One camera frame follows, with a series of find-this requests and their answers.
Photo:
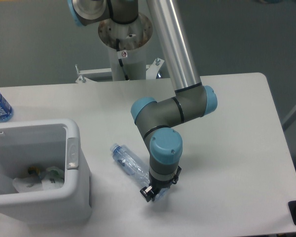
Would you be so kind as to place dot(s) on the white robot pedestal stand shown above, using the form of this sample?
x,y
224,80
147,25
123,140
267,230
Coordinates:
x,y
126,45

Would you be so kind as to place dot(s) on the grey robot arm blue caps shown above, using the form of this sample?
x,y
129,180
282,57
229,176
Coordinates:
x,y
156,120

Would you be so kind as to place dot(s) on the crumpled trash inside can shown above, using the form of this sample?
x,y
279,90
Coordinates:
x,y
50,179

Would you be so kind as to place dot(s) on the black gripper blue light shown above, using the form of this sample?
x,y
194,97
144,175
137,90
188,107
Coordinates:
x,y
159,182

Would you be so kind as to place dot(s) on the white plastic trash can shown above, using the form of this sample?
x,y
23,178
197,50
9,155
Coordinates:
x,y
44,143

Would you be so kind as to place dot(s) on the clear plastic bottle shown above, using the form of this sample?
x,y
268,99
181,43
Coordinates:
x,y
134,167

